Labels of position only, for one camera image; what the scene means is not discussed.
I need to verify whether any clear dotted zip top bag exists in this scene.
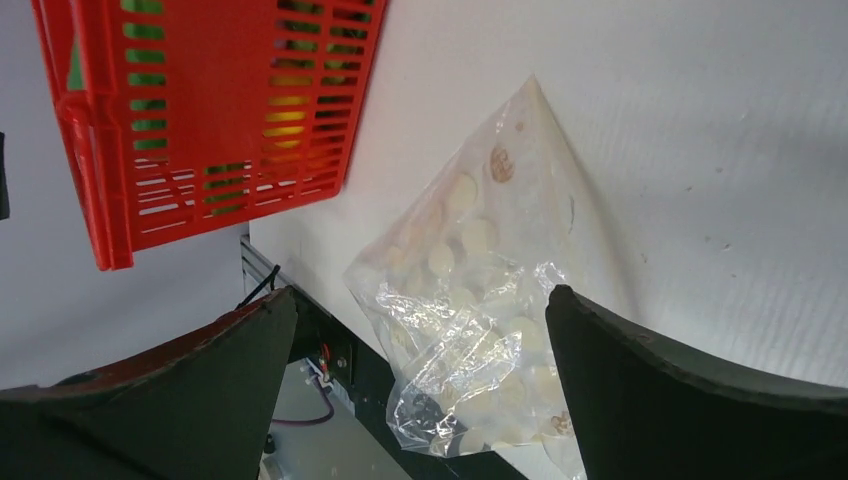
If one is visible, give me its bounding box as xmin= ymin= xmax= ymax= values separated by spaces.
xmin=344 ymin=77 xmax=637 ymax=479

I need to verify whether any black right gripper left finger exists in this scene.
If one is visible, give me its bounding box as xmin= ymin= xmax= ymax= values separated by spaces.
xmin=1 ymin=288 xmax=298 ymax=479

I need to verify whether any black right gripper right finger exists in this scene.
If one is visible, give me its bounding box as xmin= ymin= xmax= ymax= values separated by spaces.
xmin=545 ymin=285 xmax=847 ymax=479

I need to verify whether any red plastic basket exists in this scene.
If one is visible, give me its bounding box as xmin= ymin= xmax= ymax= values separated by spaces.
xmin=32 ymin=1 xmax=387 ymax=271

